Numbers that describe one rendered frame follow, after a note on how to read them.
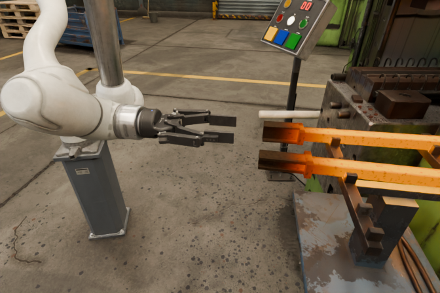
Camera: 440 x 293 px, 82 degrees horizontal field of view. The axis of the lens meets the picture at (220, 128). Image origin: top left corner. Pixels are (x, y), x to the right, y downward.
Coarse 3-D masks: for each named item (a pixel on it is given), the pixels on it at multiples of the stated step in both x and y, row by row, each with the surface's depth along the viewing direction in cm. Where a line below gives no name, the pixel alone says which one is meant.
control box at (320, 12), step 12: (300, 0) 132; (312, 0) 125; (324, 0) 119; (276, 12) 145; (288, 12) 137; (300, 12) 129; (312, 12) 123; (324, 12) 119; (276, 24) 142; (288, 24) 134; (312, 24) 121; (324, 24) 122; (264, 36) 149; (276, 36) 140; (288, 36) 132; (312, 36) 123; (276, 48) 145; (288, 48) 130; (300, 48) 124; (312, 48) 127
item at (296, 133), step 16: (272, 128) 59; (288, 128) 58; (304, 128) 59; (320, 128) 59; (352, 144) 58; (368, 144) 57; (384, 144) 56; (400, 144) 56; (416, 144) 55; (432, 144) 55
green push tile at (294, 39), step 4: (292, 36) 129; (296, 36) 127; (300, 36) 124; (288, 40) 130; (292, 40) 128; (296, 40) 126; (288, 44) 130; (292, 44) 127; (296, 44) 125; (292, 48) 127
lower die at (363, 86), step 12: (348, 72) 103; (360, 72) 94; (348, 84) 103; (360, 84) 94; (372, 84) 86; (384, 84) 85; (408, 84) 85; (420, 84) 85; (432, 84) 85; (372, 96) 88
